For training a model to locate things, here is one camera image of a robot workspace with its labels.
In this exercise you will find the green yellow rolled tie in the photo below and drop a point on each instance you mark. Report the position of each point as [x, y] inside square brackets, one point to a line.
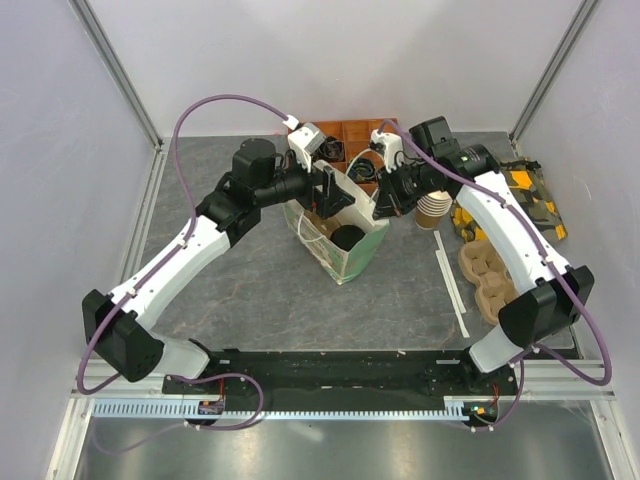
[362, 171]

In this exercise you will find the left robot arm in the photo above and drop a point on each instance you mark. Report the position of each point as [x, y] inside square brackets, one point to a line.
[118, 324]

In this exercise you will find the white straw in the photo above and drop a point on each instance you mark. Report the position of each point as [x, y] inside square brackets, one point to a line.
[449, 282]
[440, 247]

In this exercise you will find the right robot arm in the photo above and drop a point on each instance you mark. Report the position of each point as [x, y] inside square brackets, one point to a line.
[550, 293]

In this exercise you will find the camouflage cloth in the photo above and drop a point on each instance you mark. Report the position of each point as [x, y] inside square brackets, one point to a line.
[526, 181]

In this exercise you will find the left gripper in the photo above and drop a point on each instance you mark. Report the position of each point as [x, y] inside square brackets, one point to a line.
[331, 200]

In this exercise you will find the stack of paper cups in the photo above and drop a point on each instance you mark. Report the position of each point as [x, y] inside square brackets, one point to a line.
[431, 208]

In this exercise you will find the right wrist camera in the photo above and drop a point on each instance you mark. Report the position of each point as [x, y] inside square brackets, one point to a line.
[390, 147]

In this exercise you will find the slotted cable duct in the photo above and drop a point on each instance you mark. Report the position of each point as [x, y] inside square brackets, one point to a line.
[208, 410]

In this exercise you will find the brown rolled tie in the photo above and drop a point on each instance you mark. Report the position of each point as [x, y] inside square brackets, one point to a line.
[332, 150]

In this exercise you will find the orange wooden compartment tray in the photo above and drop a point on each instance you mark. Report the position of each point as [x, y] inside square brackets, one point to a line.
[355, 134]

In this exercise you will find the black plastic cup lid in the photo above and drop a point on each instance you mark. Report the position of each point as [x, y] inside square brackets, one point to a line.
[346, 237]

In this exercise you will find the green printed paper bag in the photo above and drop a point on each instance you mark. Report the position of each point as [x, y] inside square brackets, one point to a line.
[314, 232]

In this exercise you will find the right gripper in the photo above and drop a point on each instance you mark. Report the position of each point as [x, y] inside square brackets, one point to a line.
[389, 203]

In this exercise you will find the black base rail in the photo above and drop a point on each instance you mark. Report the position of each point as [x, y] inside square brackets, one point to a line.
[344, 381]

